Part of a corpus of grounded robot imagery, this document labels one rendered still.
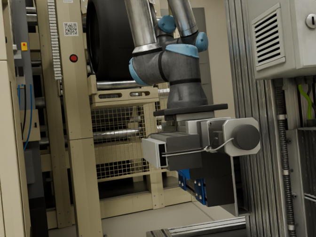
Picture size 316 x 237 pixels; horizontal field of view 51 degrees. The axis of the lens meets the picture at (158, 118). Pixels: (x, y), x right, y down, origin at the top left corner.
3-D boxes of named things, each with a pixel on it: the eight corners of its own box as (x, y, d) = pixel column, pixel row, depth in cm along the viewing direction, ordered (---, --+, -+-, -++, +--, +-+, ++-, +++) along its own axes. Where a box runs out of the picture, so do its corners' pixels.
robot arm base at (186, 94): (214, 104, 116) (211, 76, 116) (172, 108, 113) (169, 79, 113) (201, 106, 131) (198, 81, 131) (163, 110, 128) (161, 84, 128)
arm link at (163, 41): (176, 57, 131) (176, 30, 133) (152, 61, 137) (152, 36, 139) (185, 62, 138) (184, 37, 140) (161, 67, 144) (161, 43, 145)
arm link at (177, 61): (193, 77, 114) (189, 37, 114) (159, 82, 120) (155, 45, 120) (206, 79, 124) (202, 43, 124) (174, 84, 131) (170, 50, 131)
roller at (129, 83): (93, 79, 180) (92, 87, 182) (94, 83, 176) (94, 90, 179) (154, 76, 192) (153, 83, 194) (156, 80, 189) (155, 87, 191)
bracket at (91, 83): (91, 93, 173) (90, 75, 173) (81, 100, 210) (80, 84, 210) (98, 93, 174) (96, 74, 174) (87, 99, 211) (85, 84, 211)
